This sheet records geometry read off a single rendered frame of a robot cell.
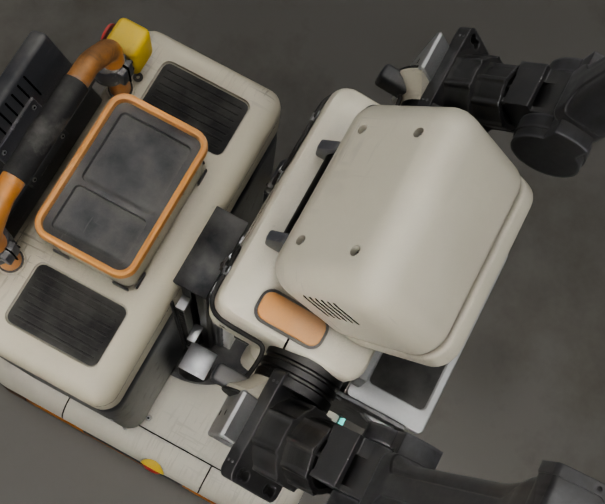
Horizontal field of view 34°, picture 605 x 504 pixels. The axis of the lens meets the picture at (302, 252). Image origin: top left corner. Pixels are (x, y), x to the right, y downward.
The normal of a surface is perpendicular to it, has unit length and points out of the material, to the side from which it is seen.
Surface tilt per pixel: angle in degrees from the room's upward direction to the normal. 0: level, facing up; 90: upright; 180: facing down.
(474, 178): 43
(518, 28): 0
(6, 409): 0
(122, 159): 0
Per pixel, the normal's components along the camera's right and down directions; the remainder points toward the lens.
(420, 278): 0.65, 0.14
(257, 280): 0.19, -0.18
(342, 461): -0.48, -0.47
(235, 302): -0.09, -0.06
